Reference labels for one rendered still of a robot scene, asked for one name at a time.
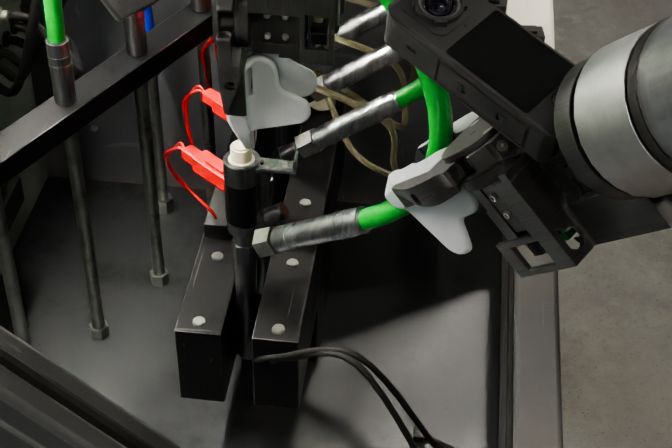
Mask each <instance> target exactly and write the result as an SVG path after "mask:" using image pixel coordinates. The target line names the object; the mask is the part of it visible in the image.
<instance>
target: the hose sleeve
mask: <svg viewBox="0 0 672 448"><path fill-rule="evenodd" d="M364 208H366V207H364V206H359V207H355V208H348V209H344V210H340V211H336V212H334V213H330V214H326V215H322V216H318V217H314V218H309V219H305V220H298V221H294V222H290V223H286V224H285V225H280V226H276V227H274V228H273V229H272V231H271V234H270V241H271V244H272V246H273V248H274V249H275V250H276V251H278V252H285V251H290V250H291V251H293V250H297V249H302V248H306V247H308V246H312V245H317V244H321V243H326V242H330V241H335V240H339V239H341V240H343V239H348V238H349V237H350V238H352V237H357V236H358V235H362V234H367V233H369V232H370V231H371V230H372V229H370V230H364V229H363V228H362V227H361V226H360V224H359V220H358V214H359V212H360V210H361V209H364Z"/></svg>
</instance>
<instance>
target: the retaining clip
mask: <svg viewBox="0 0 672 448"><path fill-rule="evenodd" d="M260 162H262V163H263V166H257V167H256V168H255V172H256V173H259V172H262V171H265V172H274V173H282V174H291V175H296V173H295V174H293V161H289V160H281V159H272V158H263V157H260Z"/></svg>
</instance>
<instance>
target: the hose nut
mask: <svg viewBox="0 0 672 448"><path fill-rule="evenodd" d="M274 227H276V226H270V227H266V228H262V229H258V230H255V231H254V236H253V240H252V246H253V248H254V249H255V251H256V253H257V254H258V256H259V257H267V256H273V255H277V254H282V253H286V251H285V252H278V251H276V250H275V249H274V248H273V246H272V244H271V241H270V234H271V231H272V229H273V228H274Z"/></svg>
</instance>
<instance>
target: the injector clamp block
mask: <svg viewBox="0 0 672 448"><path fill-rule="evenodd" d="M310 107H311V106H310ZM332 119H333V118H332V115H331V113H330V110H327V111H318V110H315V109H313V108H312V107H311V115H310V117H309V118H308V120H306V121H305V122H303V123H302V125H301V129H300V133H299V135H300V134H302V133H304V132H306V131H308V130H310V129H313V128H316V127H318V126H321V125H323V123H325V122H329V121H331V120H332ZM344 157H345V143H344V142H343V140H342V141H341V140H340V141H338V142H337V143H335V144H332V145H330V146H328V147H326V148H324V149H323V150H321V151H319V152H317V153H315V154H313V155H311V156H308V157H306V158H303V157H302V156H301V157H299V158H298V167H297V172H296V175H291V174H290V176H289V180H288V185H287V189H286V193H285V197H284V202H283V203H284V204H285V205H286V206H287V208H288V211H289V218H288V219H286V220H284V221H282V222H280V223H278V225H285V224H286V223H290V222H294V221H298V220H305V219H309V218H314V217H318V216H322V215H326V214H330V213H334V212H335V209H336V204H337V198H338V193H339V187H340V182H341V176H342V171H343V166H344ZM232 239H233V235H231V234H230V237H229V239H216V238H206V237H205V236H204V234H203V238H202V241H201V244H200V247H199V251H198V254H197V257H196V261H195V264H194V267H193V271H192V274H191V277H190V280H189V284H188V287H187V290H186V294H185V297H184V300H183V304H182V307H181V310H180V314H179V317H178V320H177V323H176V327H175V330H174V333H175V344H176V354H177V365H178V376H179V387H180V396H181V397H182V398H189V399H199V400H209V401H219V402H224V401H225V399H226V395H227V391H228V387H229V383H230V379H231V374H232V370H233V366H234V362H235V358H236V354H239V350H238V329H237V308H236V286H235V265H234V258H233V256H232ZM329 290H330V242H326V243H321V244H317V245H312V246H308V247H306V248H302V249H297V250H293V251H291V250H290V251H286V253H282V254H277V255H273V256H271V257H270V261H269V266H268V270H267V274H266V278H265V283H264V287H263V291H262V295H260V294H258V313H257V317H256V321H255V325H254V330H253V334H252V364H253V391H254V404H255V405H259V406H269V407H278V408H288V409H299V407H300V401H301V396H302V390H303V385H304V379H305V374H306V368H307V363H308V361H312V362H316V361H317V359H318V357H313V358H307V359H302V360H296V361H281V362H277V363H275V364H270V363H269V361H264V362H259V363H256V362H255V361H254V359H255V358H256V357H258V356H262V355H270V354H281V353H288V352H292V351H297V350H302V349H307V348H312V347H320V342H321V336H322V330H323V324H324V319H325V313H326V307H327V302H328V296H329Z"/></svg>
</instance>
